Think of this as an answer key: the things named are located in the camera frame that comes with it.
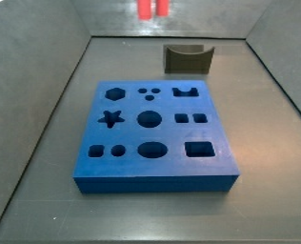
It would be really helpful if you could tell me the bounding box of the dark curved holder block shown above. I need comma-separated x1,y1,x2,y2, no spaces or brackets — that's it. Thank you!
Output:
164,45,216,74

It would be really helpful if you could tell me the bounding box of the red three prong object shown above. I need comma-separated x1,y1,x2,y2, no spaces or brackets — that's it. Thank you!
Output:
137,0,170,20

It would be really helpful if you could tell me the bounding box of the blue shape sorter block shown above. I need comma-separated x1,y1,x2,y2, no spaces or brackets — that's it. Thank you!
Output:
73,80,240,193

